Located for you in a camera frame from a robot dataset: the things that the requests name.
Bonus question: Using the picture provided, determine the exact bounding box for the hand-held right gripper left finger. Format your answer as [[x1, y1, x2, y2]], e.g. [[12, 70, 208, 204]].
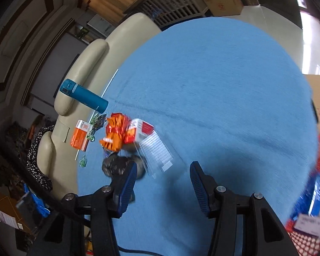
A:
[[28, 161, 138, 256]]

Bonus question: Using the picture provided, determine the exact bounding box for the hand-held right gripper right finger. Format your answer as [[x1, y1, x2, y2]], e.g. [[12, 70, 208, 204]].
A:
[[189, 161, 296, 256]]

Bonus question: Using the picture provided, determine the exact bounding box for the dark wrapper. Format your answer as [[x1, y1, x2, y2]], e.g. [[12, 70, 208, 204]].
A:
[[102, 153, 147, 179]]

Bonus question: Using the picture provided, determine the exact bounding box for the red and white carton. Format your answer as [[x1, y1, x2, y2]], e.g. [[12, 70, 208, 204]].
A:
[[124, 118, 155, 146]]

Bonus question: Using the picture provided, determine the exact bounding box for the clear plastic package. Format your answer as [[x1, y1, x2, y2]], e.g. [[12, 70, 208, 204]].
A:
[[135, 131, 176, 179]]

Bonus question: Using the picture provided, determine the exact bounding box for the orange snack wrapper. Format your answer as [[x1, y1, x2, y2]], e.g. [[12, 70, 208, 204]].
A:
[[99, 113, 136, 152]]

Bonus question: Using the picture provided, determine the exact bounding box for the small orange box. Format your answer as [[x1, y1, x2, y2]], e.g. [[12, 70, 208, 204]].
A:
[[70, 120, 94, 151]]

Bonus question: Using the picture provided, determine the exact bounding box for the green patterned wrapper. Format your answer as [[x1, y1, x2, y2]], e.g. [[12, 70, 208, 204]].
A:
[[87, 113, 108, 142]]

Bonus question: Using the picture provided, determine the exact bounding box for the blue fabric item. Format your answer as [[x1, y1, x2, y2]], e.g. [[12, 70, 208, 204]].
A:
[[24, 184, 50, 218]]

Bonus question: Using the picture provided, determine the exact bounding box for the black white dotted cloth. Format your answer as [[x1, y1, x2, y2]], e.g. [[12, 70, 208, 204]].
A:
[[27, 125, 56, 191]]

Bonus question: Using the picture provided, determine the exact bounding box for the teal insulated bottle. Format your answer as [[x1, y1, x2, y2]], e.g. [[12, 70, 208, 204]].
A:
[[59, 79, 109, 112]]

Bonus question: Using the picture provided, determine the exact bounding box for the blue blanket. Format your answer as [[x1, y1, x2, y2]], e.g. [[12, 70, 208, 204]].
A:
[[76, 17, 319, 256]]

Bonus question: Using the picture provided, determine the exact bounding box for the blue packet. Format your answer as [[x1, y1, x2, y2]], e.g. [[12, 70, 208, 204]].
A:
[[291, 172, 320, 219]]

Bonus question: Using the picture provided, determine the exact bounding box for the white labelled packet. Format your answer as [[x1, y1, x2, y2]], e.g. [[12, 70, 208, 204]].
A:
[[293, 215, 320, 238]]

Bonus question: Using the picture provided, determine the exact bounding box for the beige leather sofa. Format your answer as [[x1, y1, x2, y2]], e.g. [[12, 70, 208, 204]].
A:
[[37, 13, 163, 196]]

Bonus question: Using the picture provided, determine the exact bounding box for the dark display shelf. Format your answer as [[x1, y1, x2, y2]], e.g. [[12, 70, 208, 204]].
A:
[[73, 24, 92, 44]]

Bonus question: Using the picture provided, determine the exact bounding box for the white cabinet appliance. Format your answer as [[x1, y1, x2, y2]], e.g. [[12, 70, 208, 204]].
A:
[[87, 15, 115, 36]]

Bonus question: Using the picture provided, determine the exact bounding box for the wooden slatted crib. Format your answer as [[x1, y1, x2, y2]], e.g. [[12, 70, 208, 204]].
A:
[[124, 0, 203, 28]]

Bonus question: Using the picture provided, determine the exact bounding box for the cardboard box with red mark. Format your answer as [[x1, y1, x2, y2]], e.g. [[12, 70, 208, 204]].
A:
[[202, 0, 243, 16]]

